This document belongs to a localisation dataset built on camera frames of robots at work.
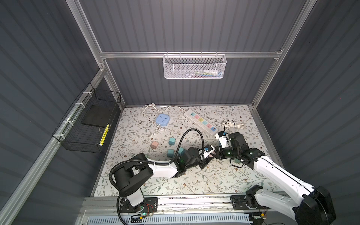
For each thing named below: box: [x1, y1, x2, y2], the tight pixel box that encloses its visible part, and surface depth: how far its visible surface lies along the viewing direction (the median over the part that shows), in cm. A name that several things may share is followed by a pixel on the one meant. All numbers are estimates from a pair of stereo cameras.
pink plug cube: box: [150, 141, 159, 150], surface depth 97 cm
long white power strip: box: [183, 109, 219, 135], surface depth 109 cm
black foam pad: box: [81, 105, 116, 128], surface depth 77 cm
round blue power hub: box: [155, 113, 171, 127], surface depth 111 cm
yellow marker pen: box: [99, 123, 110, 147], surface depth 70 cm
